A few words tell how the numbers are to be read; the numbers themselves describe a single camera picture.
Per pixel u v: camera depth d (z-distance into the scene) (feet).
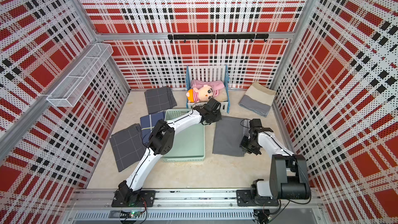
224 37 2.92
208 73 3.66
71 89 2.32
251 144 2.44
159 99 3.77
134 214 2.27
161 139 2.02
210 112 2.74
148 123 3.33
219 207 2.35
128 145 3.00
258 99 3.65
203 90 3.23
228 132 3.14
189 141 2.88
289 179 1.38
